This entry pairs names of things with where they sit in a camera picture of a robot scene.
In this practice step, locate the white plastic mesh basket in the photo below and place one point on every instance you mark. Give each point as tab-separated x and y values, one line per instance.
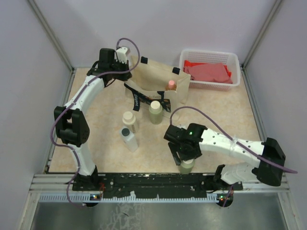
211	57

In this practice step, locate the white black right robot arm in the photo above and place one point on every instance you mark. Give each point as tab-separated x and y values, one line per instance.
262	161

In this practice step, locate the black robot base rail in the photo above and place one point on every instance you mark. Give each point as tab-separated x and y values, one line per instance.
151	185

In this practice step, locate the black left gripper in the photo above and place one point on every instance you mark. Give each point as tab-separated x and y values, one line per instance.
126	76

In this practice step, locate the beige bottle cream cap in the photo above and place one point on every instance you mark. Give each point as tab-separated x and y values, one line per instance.
129	120

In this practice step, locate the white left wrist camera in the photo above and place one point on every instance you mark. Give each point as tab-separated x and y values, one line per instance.
122	54

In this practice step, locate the white bottle dark cap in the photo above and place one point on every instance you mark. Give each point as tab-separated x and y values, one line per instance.
129	139

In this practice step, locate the red cloth in basket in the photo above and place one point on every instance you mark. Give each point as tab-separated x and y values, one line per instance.
207	72

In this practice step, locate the green bottle beige cap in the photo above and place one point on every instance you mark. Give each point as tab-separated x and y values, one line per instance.
155	112

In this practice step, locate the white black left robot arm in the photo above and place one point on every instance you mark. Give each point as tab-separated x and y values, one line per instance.
70	123

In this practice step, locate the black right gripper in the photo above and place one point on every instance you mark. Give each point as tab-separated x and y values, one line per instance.
194	154

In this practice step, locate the beige canvas tote bag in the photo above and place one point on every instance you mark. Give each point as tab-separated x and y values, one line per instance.
148	83

